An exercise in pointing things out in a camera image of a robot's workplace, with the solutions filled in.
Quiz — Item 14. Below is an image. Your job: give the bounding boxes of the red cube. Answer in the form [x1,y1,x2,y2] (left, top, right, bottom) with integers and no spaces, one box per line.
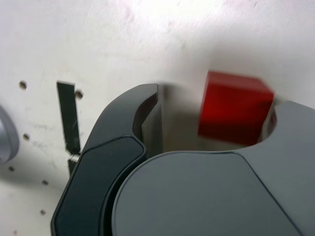
[197,70,275,146]

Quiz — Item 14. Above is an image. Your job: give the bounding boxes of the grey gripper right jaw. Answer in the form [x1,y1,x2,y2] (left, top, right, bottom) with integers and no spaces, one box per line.
[109,100,315,236]

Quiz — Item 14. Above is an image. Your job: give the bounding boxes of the black tape strip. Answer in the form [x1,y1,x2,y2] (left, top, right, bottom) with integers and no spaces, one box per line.
[56,81,82,178]

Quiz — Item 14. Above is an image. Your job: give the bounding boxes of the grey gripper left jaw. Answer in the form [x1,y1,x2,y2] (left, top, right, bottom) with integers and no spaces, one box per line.
[50,83,164,236]

